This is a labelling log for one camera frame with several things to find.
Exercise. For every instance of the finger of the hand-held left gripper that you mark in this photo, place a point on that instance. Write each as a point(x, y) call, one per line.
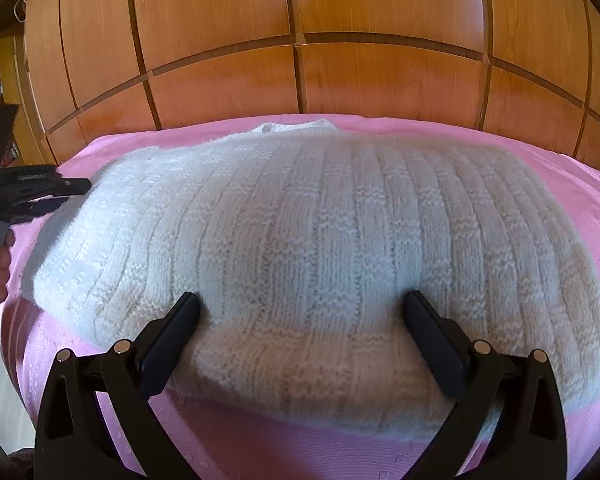
point(47, 205)
point(75, 186)

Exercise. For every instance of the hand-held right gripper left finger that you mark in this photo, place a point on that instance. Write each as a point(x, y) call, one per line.
point(172, 345)

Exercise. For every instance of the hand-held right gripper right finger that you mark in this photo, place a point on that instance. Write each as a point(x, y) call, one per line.
point(432, 345)

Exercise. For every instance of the white knitted sweater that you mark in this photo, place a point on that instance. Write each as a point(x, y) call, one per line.
point(305, 240)

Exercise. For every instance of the pink blanket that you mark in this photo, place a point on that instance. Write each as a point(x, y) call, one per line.
point(305, 455)

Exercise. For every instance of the wooden wardrobe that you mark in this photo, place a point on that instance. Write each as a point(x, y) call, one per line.
point(380, 10)

